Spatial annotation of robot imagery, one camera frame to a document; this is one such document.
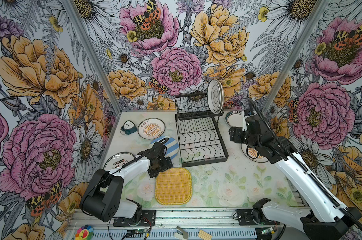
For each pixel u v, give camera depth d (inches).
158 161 27.1
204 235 27.1
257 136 19.5
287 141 18.6
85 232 27.4
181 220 29.3
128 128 41.6
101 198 16.7
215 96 35.9
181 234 27.1
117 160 36.7
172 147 39.7
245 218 29.1
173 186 32.9
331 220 14.5
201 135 41.4
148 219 28.9
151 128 43.8
